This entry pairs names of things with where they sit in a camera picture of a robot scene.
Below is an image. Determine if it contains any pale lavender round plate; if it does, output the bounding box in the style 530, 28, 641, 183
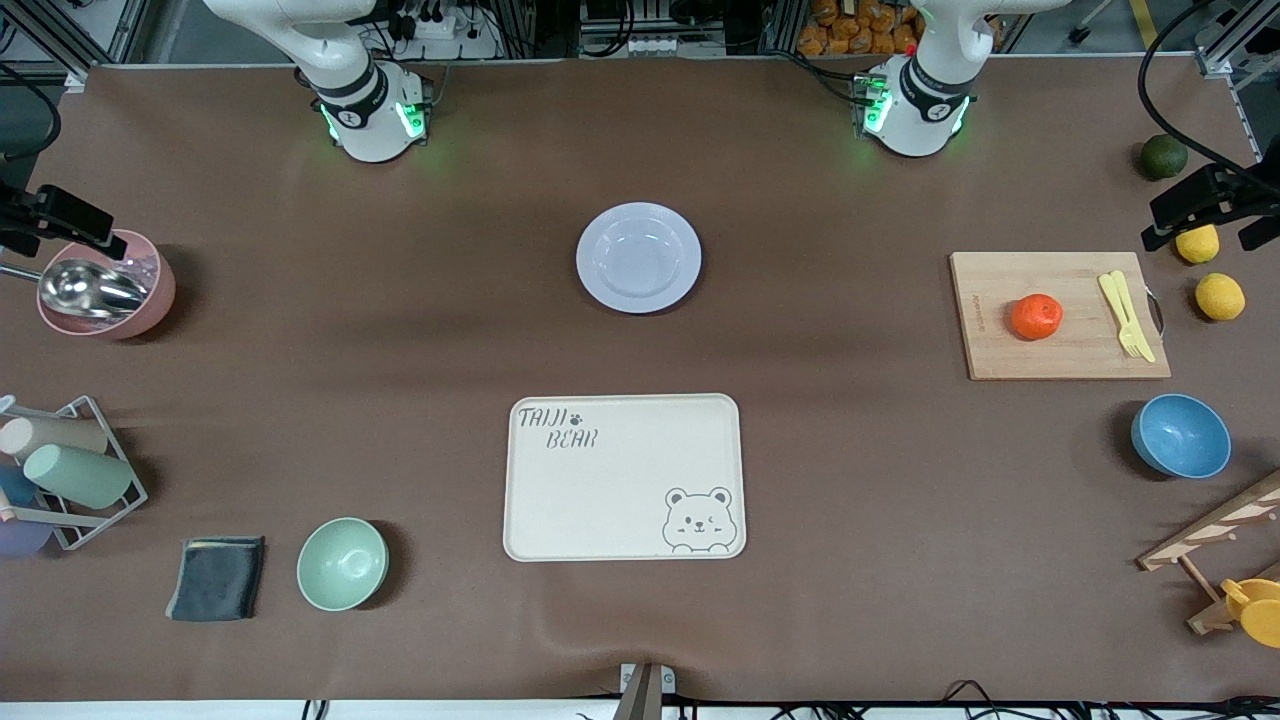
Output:
576, 202, 703, 315

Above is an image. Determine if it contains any white power strip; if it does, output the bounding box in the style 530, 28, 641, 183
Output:
395, 12, 499, 59

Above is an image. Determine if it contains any silver metal scoop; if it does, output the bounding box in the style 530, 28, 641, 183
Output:
0, 259, 151, 321

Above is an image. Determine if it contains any yellow plastic fork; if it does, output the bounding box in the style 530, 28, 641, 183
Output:
1098, 273, 1144, 359

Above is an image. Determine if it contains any bag of orange fruits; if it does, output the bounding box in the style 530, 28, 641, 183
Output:
797, 0, 921, 57

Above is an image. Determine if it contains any mint green bowl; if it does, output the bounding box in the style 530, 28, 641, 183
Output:
296, 517, 390, 612

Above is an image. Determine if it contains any yellow lemon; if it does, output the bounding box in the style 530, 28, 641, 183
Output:
1195, 272, 1247, 322
1175, 224, 1221, 265

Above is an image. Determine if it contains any beige cup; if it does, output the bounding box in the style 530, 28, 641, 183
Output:
0, 415, 109, 461

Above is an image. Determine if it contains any cream tray with bear print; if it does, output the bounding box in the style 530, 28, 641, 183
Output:
502, 393, 747, 562

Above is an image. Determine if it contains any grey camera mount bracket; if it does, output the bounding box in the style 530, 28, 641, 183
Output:
612, 662, 677, 720

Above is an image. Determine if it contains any orange mandarin fruit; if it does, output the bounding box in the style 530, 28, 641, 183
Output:
1011, 293, 1065, 342

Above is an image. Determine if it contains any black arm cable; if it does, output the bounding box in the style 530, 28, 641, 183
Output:
1138, 0, 1273, 189
0, 65, 63, 161

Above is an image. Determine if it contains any yellow plastic knife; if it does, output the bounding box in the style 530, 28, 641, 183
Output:
1112, 270, 1158, 364

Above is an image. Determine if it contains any dark grey folded cloth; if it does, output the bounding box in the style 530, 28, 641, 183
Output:
166, 536, 267, 622

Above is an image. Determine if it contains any yellow plastic cup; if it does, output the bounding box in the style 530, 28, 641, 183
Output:
1220, 577, 1280, 649

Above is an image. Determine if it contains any purple cup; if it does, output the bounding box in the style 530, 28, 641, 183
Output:
0, 515, 53, 558

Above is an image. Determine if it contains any dark green lime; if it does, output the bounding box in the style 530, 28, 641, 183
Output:
1141, 134, 1189, 182

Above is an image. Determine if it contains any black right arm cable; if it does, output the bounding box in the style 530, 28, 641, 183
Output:
0, 65, 63, 161

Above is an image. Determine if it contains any pink bowl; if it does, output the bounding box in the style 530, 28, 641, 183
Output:
37, 229, 177, 341

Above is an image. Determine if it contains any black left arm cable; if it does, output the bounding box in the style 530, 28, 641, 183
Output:
1138, 0, 1273, 189

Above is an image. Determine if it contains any mint green cup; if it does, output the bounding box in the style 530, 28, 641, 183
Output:
23, 444, 135, 510

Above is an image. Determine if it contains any wooden peg dish rack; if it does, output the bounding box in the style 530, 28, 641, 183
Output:
1137, 470, 1280, 636

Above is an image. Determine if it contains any grey wire cup rack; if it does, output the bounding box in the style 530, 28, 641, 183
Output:
0, 395, 149, 552

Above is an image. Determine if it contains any blue bowl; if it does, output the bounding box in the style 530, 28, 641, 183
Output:
1131, 393, 1233, 480

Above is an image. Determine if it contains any wooden cutting board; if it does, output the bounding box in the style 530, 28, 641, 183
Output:
949, 251, 1172, 382

